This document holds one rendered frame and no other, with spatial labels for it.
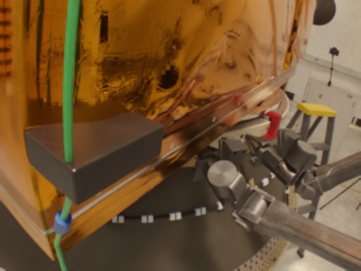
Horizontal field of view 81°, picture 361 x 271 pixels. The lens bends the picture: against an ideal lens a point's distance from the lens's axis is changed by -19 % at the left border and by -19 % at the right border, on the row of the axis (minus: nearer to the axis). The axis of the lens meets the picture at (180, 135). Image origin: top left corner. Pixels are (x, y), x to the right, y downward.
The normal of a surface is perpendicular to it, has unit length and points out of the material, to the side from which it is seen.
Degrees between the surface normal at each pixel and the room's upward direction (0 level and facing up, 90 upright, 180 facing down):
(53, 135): 0
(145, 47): 90
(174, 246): 62
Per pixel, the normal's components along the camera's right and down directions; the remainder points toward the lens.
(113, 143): 0.15, -0.88
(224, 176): -0.33, -0.62
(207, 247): 0.47, 0.00
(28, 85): 0.77, 0.39
